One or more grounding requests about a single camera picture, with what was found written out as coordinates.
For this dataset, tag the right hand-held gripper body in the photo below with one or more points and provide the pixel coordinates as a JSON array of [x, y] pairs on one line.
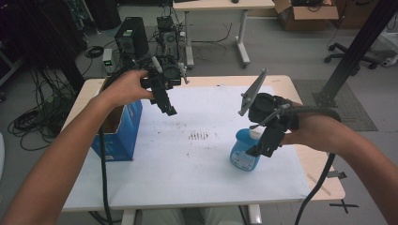
[[266, 108]]

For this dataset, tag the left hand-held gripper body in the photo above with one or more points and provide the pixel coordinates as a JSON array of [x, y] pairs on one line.
[[169, 73]]

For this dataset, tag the blue bottle with white cap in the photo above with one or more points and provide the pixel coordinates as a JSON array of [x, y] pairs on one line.
[[242, 153]]

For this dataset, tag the blue cardboard box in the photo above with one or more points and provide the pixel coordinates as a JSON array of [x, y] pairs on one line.
[[123, 137]]

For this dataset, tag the person's left hand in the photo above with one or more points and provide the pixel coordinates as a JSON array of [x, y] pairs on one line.
[[125, 89]]

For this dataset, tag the person's right hand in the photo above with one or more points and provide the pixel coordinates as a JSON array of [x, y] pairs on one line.
[[316, 131]]

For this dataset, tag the small black computer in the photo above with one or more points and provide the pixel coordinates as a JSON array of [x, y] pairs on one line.
[[169, 39]]

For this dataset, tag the black computer tower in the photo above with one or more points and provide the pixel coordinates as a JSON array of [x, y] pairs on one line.
[[133, 37]]

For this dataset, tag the beige tape strip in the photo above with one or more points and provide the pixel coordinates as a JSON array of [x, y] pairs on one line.
[[319, 184]]

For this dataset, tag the small white power device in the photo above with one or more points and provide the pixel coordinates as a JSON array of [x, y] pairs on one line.
[[107, 57]]

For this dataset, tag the white table leg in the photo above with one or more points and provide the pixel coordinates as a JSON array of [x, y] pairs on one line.
[[128, 217], [255, 215]]

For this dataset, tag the grey tape strip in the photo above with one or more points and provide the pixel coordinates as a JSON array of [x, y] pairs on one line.
[[339, 174]]

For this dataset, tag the white table mat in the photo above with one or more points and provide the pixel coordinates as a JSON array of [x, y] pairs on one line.
[[194, 175]]

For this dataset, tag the grey floor mat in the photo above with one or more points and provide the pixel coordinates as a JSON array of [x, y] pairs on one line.
[[353, 115]]

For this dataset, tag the white-legged wooden table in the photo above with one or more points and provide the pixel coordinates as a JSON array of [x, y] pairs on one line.
[[219, 3]]

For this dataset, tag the black tape cross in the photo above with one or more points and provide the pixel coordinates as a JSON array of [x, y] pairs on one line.
[[343, 205]]

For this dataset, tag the black office chair base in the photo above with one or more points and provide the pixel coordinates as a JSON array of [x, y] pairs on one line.
[[347, 54]]

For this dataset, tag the open brown cardboard box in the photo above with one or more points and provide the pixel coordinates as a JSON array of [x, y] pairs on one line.
[[309, 18]]

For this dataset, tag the black metal stand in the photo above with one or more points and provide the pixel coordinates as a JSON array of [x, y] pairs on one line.
[[359, 47]]

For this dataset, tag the dark brown cardboard box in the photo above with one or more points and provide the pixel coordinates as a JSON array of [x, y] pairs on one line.
[[356, 15]]

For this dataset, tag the white equipment base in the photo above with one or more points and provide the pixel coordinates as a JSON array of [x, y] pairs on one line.
[[390, 57]]

